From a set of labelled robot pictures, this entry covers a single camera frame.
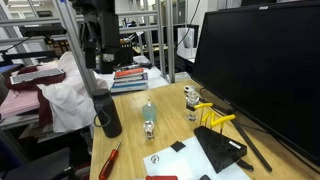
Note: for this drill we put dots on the small clear glass bulb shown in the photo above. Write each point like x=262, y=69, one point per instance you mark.
x=149, y=128

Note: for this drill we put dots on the maroon cloth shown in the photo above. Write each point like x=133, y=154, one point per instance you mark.
x=43, y=110

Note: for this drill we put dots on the pink cloth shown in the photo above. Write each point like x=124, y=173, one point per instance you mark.
x=18, y=101

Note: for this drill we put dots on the white paper sheet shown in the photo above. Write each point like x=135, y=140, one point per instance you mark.
x=173, y=165

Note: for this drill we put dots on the small black square pad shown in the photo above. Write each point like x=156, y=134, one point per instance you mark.
x=178, y=146

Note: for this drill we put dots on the aluminium extrusion frame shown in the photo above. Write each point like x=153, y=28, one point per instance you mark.
x=170, y=40

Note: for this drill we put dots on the grey computer keyboard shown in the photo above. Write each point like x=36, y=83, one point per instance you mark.
x=36, y=75

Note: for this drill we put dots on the stack of books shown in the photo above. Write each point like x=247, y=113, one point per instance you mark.
x=130, y=80

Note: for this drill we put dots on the white cloth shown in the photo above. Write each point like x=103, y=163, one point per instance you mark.
x=66, y=100

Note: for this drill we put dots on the white box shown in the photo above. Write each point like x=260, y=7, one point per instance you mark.
x=185, y=41

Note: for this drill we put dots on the black office chair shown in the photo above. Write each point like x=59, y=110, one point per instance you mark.
x=40, y=166

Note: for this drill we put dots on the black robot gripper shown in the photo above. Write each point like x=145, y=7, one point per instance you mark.
x=106, y=28

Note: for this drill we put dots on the large black computer monitor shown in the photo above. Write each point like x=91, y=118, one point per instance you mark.
x=266, y=73

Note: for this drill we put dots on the small black flat object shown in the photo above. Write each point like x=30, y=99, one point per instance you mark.
x=204, y=177

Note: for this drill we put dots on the dark grey water bottle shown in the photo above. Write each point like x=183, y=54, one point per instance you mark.
x=108, y=116

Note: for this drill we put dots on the small silver knob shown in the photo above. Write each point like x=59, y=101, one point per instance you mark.
x=155, y=159

